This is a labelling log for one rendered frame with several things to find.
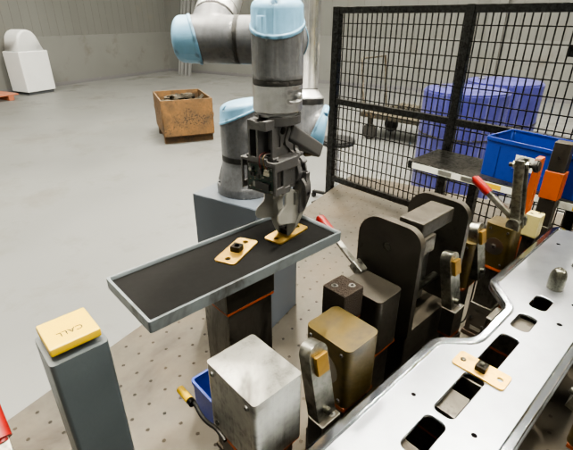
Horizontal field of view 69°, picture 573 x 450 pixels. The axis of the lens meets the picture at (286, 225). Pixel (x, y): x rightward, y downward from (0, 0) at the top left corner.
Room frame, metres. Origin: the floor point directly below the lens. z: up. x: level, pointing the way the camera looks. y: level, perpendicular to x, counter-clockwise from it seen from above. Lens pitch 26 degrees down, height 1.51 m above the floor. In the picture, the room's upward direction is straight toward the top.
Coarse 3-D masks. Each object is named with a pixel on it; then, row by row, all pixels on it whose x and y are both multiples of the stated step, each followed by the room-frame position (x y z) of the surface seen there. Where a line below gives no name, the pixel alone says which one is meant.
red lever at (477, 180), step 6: (474, 180) 1.00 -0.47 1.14; (480, 180) 0.99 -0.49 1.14; (480, 186) 0.99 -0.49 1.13; (486, 186) 0.98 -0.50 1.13; (486, 192) 0.97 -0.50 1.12; (492, 192) 0.97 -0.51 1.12; (492, 198) 0.96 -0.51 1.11; (498, 198) 0.96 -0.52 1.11; (498, 204) 0.95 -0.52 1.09; (504, 204) 0.95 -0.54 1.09; (504, 210) 0.94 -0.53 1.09; (510, 210) 0.94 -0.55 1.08
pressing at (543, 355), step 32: (544, 256) 0.86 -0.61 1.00; (512, 288) 0.73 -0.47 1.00; (544, 288) 0.73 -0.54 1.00; (512, 320) 0.63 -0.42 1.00; (544, 320) 0.63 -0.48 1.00; (416, 352) 0.54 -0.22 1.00; (448, 352) 0.54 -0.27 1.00; (480, 352) 0.54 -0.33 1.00; (512, 352) 0.54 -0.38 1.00; (544, 352) 0.54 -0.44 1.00; (384, 384) 0.47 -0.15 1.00; (416, 384) 0.47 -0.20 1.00; (448, 384) 0.47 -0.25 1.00; (512, 384) 0.47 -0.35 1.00; (544, 384) 0.47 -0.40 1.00; (352, 416) 0.41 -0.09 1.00; (384, 416) 0.41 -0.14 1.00; (416, 416) 0.41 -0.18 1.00; (480, 416) 0.41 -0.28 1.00; (512, 416) 0.41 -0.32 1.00; (320, 448) 0.36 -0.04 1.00; (352, 448) 0.37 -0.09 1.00; (384, 448) 0.37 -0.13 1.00; (448, 448) 0.37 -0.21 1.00; (480, 448) 0.37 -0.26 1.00; (512, 448) 0.37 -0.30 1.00
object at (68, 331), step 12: (72, 312) 0.44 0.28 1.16; (84, 312) 0.44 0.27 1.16; (48, 324) 0.42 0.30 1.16; (60, 324) 0.42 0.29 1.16; (72, 324) 0.42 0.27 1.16; (84, 324) 0.42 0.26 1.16; (96, 324) 0.42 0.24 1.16; (48, 336) 0.40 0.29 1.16; (60, 336) 0.40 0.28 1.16; (72, 336) 0.40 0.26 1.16; (84, 336) 0.40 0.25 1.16; (96, 336) 0.41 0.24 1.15; (48, 348) 0.38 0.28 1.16; (60, 348) 0.38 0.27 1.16
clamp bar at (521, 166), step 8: (520, 160) 0.93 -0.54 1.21; (528, 160) 0.94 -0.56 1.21; (536, 160) 0.91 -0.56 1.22; (520, 168) 0.92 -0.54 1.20; (528, 168) 0.92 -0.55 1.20; (536, 168) 0.90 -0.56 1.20; (520, 176) 0.92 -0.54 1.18; (512, 184) 0.93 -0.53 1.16; (520, 184) 0.91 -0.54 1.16; (512, 192) 0.92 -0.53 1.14; (520, 192) 0.91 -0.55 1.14; (512, 200) 0.92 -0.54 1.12; (520, 200) 0.91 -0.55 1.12; (512, 208) 0.92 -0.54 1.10; (520, 208) 0.91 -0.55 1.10; (512, 216) 0.91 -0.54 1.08; (520, 216) 0.92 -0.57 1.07; (520, 224) 0.92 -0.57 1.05
